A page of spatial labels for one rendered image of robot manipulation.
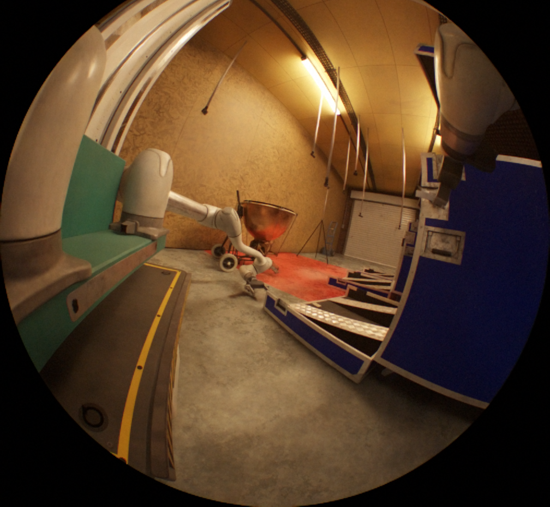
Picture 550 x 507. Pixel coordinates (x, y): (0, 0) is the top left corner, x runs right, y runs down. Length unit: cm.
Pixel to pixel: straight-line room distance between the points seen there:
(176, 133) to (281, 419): 263
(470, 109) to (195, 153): 250
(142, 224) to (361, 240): 787
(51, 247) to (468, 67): 46
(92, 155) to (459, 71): 62
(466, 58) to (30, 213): 42
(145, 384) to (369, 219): 809
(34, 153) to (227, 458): 62
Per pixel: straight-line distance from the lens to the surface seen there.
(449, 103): 30
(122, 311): 45
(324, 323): 106
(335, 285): 215
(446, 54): 28
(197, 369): 73
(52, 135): 20
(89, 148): 46
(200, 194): 250
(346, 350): 80
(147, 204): 55
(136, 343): 36
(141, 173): 56
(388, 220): 806
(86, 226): 50
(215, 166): 264
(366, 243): 798
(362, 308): 149
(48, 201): 21
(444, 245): 65
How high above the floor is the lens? 57
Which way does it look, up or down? 2 degrees down
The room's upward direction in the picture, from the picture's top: 12 degrees clockwise
